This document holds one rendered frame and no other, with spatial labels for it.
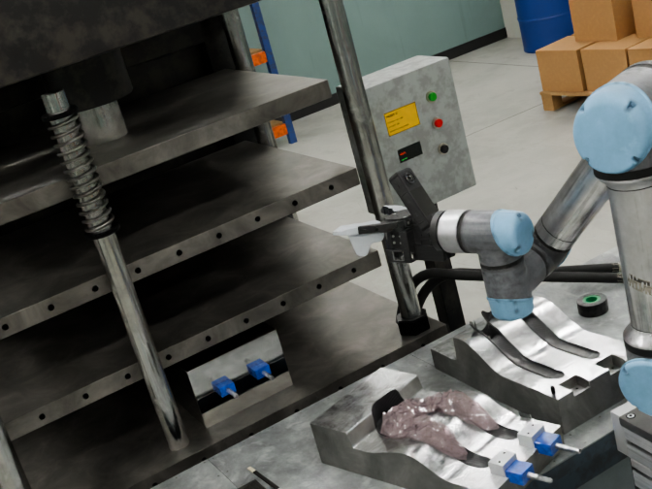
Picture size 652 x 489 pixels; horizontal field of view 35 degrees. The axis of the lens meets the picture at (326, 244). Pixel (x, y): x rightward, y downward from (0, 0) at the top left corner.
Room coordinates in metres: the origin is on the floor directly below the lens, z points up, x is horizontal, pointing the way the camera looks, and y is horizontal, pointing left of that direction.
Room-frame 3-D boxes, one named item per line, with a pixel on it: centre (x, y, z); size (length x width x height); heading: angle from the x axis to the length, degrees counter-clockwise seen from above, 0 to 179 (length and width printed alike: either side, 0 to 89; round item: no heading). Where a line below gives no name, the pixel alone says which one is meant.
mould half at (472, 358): (2.22, -0.41, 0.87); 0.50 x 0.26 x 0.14; 24
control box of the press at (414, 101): (2.95, -0.32, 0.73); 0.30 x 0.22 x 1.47; 114
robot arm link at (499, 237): (1.61, -0.28, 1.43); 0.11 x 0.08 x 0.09; 46
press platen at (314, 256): (2.83, 0.52, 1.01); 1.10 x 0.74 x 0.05; 114
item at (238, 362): (2.73, 0.42, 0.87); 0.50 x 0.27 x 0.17; 24
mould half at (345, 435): (2.00, -0.12, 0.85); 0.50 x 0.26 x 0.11; 41
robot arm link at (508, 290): (1.62, -0.29, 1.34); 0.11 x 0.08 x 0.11; 136
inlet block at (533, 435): (1.84, -0.34, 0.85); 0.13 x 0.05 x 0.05; 41
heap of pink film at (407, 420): (2.00, -0.12, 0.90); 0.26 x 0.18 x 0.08; 41
